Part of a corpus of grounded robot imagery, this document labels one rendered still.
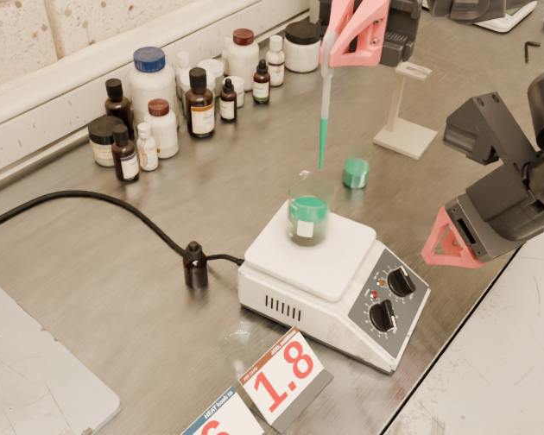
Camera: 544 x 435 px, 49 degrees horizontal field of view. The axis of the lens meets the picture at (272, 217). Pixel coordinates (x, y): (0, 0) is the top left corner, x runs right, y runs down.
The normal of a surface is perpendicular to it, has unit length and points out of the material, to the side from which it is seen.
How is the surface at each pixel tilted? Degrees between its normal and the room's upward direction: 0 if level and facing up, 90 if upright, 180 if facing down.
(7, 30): 90
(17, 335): 0
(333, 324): 90
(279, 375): 40
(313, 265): 0
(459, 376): 0
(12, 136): 90
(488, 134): 78
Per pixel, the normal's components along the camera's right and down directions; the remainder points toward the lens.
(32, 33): 0.77, 0.47
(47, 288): 0.04, -0.72
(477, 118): -0.77, 0.24
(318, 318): -0.47, 0.60
